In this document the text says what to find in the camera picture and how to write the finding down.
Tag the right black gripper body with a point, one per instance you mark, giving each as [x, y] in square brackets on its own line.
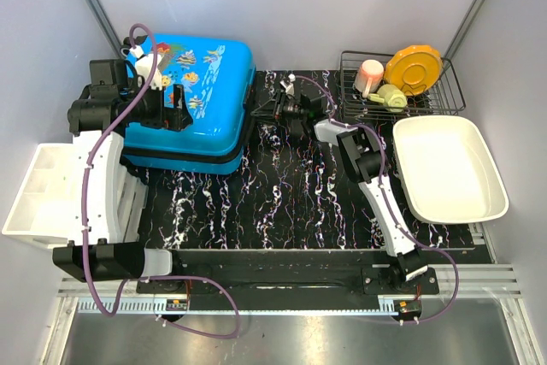
[288, 109]

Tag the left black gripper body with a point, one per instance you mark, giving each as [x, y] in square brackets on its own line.
[150, 110]

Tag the blue cartoon fish suitcase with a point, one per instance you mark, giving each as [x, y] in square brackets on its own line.
[217, 76]

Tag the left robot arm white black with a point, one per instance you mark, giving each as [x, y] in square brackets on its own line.
[111, 199]

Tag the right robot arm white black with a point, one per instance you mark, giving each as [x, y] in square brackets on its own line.
[365, 164]

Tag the pink plastic cup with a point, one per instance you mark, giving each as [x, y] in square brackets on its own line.
[368, 77]

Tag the light green cup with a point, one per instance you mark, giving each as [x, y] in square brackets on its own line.
[390, 97]

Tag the orange round plate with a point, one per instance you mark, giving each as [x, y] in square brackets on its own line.
[414, 70]

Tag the white drawer organizer box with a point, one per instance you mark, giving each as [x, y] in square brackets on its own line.
[47, 210]

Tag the white rectangular plastic basin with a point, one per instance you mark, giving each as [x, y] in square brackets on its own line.
[448, 174]

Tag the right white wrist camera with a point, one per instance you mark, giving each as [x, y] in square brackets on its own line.
[288, 85]

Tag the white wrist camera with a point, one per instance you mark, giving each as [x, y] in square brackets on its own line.
[288, 85]
[148, 67]

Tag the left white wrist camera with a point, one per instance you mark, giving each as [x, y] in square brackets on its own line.
[148, 67]

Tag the black wire dish rack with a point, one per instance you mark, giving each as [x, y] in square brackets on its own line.
[445, 97]

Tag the aluminium rail frame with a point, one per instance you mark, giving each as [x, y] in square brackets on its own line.
[473, 277]

